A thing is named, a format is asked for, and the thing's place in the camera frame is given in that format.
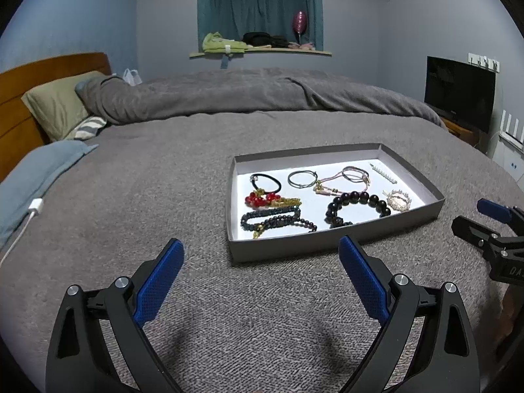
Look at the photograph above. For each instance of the black television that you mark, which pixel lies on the black television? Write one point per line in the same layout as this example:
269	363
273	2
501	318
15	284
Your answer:
458	90

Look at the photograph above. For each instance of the pink cloth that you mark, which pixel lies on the pink cloth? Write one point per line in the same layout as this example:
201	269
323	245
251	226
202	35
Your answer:
305	46

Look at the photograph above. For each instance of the person's right hand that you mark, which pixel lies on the person's right hand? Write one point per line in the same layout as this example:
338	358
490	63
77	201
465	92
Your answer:
509	311

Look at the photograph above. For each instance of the wooden window sill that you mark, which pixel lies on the wooden window sill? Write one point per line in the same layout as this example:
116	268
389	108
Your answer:
286	52

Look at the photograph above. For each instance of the teal curtain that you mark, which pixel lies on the teal curtain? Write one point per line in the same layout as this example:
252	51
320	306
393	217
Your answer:
254	4

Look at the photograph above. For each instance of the wooden headboard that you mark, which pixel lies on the wooden headboard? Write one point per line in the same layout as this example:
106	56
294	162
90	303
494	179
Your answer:
20	102

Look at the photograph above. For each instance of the striped pillow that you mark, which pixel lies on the striped pillow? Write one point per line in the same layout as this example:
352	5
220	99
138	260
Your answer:
88	127

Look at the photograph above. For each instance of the green cloth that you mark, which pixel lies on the green cloth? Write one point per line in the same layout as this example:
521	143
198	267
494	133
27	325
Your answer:
217	43

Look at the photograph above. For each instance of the blue blanket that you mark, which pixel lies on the blue blanket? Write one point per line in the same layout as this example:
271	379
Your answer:
37	172

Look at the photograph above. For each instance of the grey cardboard box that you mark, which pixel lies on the grey cardboard box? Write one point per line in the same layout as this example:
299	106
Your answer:
307	249

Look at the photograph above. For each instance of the grey knitted bedspread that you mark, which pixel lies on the grey knitted bedspread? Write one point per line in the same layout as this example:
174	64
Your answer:
143	192

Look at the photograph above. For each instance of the white wall hook rack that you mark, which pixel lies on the white wall hook rack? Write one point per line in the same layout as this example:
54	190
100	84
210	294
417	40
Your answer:
483	60

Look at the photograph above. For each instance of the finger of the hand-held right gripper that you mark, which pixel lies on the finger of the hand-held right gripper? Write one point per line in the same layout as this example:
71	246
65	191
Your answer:
470	229
495	208

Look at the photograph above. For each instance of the white cabinet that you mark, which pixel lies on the white cabinet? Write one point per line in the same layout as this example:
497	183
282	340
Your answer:
507	159

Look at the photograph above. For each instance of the green pillow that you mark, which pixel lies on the green pillow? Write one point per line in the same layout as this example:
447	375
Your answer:
57	102

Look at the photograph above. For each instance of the pearl hair clip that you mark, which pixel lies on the pearl hair clip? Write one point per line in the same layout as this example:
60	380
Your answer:
385	174

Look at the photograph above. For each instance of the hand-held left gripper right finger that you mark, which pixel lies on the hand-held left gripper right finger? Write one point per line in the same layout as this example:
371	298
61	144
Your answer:
364	278

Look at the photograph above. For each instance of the white plastic bag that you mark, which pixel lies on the white plastic bag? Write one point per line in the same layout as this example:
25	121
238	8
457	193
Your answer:
131	77

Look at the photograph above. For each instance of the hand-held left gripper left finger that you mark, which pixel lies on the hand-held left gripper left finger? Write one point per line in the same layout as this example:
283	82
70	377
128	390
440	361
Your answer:
159	286

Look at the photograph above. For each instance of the wooden television stand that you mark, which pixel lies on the wooden television stand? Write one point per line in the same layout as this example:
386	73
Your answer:
462	131

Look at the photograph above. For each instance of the white router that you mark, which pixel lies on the white router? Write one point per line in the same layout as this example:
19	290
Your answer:
511	137

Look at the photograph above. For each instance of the black cloth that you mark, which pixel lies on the black cloth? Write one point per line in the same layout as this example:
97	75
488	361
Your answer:
256	37

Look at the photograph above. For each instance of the folded grey duvet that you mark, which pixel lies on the folded grey duvet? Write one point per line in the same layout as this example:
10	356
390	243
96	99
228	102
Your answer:
245	94

